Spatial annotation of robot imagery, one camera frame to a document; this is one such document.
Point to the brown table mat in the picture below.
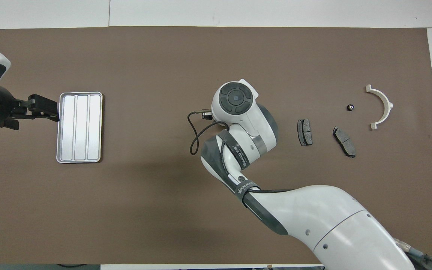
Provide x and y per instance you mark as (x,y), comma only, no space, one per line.
(216,56)

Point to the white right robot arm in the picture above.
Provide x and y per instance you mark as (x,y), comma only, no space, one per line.
(313,221)

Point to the silver metal tray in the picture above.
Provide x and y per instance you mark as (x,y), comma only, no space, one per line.
(81,127)

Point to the white curved plastic bracket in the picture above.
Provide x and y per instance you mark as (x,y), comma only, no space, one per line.
(385,101)

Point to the curved dark brake pad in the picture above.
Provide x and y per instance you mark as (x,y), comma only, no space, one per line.
(344,142)

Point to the rectangular dark brake pad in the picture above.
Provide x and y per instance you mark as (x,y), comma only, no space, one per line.
(305,132)

